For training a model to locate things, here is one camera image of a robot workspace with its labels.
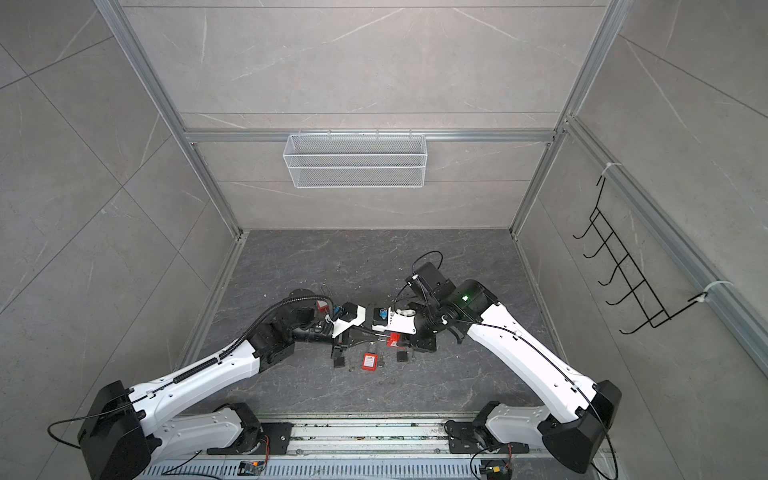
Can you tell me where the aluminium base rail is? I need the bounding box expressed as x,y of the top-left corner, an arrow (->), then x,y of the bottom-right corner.
140,412 -> 578,479

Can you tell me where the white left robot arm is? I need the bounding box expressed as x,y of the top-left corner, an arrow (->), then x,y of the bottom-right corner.
72,290 -> 366,479

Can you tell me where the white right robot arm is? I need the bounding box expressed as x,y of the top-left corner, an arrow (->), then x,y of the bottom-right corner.
382,262 -> 622,474

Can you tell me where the red long-shackle padlock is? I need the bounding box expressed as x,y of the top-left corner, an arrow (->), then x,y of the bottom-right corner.
361,343 -> 379,372

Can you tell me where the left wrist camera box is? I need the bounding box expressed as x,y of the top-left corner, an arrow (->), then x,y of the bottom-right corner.
332,302 -> 366,338

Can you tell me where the black wire hook rack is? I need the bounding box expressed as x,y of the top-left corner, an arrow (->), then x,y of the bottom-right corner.
572,176 -> 709,336

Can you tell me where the small red padlock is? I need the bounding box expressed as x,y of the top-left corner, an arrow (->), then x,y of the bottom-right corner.
375,332 -> 401,348

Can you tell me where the white wire mesh basket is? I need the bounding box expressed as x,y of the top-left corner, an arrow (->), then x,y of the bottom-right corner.
283,133 -> 428,189

